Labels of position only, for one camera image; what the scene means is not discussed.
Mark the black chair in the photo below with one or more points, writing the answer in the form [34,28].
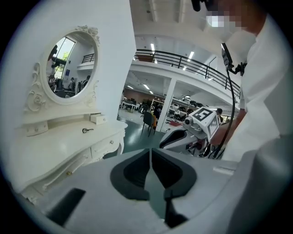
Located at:
[148,120]

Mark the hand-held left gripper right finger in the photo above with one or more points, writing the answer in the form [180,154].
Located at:
[206,178]

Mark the person's right forearm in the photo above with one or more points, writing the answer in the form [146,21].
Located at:
[225,132]

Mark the person's head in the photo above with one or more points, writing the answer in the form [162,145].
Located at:
[235,16]

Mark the storage shelf with equipment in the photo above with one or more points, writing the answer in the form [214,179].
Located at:
[183,109]

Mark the wide white vanity drawer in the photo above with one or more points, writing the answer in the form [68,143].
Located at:
[68,168]
[105,146]

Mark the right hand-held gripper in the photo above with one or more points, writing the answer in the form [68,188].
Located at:
[206,121]

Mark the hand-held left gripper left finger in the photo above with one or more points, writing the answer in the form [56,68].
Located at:
[98,182]

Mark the metal eyelash curler makeup item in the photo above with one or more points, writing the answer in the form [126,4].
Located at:
[86,130]

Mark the white office table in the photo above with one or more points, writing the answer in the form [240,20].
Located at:
[128,105]

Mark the black chest-mounted device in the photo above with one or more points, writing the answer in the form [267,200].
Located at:
[227,56]

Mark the white square pillar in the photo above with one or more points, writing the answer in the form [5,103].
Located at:
[168,102]

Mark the oval white-framed vanity mirror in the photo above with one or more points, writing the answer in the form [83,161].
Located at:
[68,68]

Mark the person's white shirt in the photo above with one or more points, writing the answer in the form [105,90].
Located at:
[263,91]

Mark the small white vanity drawer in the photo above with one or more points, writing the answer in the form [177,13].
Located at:
[36,129]
[98,118]

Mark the black balcony railing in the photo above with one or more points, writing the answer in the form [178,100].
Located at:
[194,65]

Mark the black head-mounted camera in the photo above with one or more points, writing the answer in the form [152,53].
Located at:
[197,4]

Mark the white ornate vanity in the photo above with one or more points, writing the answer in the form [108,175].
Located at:
[57,146]

